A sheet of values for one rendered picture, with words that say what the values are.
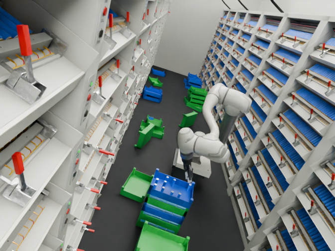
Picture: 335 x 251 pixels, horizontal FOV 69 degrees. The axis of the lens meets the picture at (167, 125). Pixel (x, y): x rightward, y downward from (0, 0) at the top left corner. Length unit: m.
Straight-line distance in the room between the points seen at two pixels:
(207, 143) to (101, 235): 0.94
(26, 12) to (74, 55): 0.11
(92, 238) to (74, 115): 1.33
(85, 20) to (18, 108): 0.23
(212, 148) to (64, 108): 1.01
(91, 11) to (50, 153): 0.30
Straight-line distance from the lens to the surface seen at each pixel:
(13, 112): 0.34
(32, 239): 0.67
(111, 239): 1.83
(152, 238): 1.70
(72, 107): 0.57
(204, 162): 2.40
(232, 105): 1.86
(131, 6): 1.20
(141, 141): 2.64
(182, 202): 1.71
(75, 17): 0.52
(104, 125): 1.11
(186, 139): 1.46
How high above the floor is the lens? 1.46
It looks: 25 degrees down
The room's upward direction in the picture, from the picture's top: 20 degrees clockwise
